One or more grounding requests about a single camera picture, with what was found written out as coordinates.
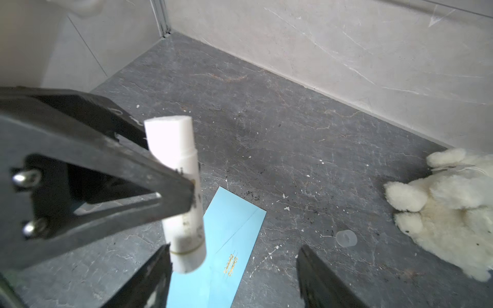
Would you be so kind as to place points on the clear glue stick cap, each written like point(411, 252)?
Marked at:
point(346, 238)

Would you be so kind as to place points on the light blue envelope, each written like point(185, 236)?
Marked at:
point(232, 226)

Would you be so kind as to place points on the white plush teddy bear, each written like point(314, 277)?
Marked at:
point(449, 213)

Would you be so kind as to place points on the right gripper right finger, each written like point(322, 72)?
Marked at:
point(321, 287)

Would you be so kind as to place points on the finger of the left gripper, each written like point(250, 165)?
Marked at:
point(97, 112)
point(65, 185)

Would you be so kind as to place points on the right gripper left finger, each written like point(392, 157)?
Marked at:
point(149, 286)

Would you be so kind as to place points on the white glue stick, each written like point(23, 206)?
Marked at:
point(171, 141)

